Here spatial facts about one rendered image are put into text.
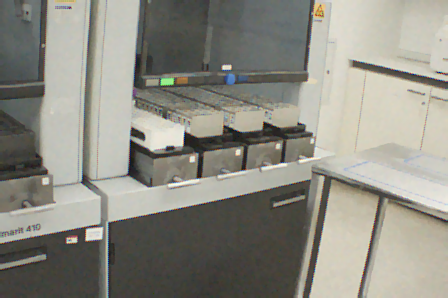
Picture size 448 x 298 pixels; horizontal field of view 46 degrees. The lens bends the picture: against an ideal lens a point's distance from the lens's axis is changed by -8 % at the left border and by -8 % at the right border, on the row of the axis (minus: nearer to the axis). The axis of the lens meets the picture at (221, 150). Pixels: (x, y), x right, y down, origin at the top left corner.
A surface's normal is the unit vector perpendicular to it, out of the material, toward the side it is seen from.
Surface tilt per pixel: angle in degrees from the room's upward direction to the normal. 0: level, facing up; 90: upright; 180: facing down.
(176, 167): 90
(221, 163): 90
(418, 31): 90
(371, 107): 90
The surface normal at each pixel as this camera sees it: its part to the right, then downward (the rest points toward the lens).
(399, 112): -0.77, 0.11
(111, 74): 0.64, 0.27
